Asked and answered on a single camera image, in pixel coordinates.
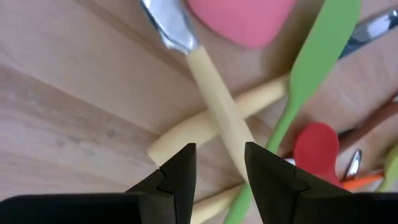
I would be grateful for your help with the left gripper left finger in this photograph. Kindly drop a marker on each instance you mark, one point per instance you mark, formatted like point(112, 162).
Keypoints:
point(168, 196)

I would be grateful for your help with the orange silicone spatula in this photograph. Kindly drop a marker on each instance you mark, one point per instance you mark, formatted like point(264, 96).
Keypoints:
point(363, 181)

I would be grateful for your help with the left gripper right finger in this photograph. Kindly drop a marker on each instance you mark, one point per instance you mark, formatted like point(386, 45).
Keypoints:
point(286, 196)

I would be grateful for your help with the green silicone spatula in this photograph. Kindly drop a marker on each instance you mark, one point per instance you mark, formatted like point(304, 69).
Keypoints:
point(317, 56)

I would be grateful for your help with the pink silicone spatula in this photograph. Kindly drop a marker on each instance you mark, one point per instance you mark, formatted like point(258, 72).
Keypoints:
point(245, 18)

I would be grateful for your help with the red silicone spoon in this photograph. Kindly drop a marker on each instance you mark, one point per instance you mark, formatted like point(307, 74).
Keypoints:
point(315, 149)

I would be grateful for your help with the green silicone spoon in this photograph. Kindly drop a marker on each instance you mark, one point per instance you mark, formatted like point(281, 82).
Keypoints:
point(392, 168)

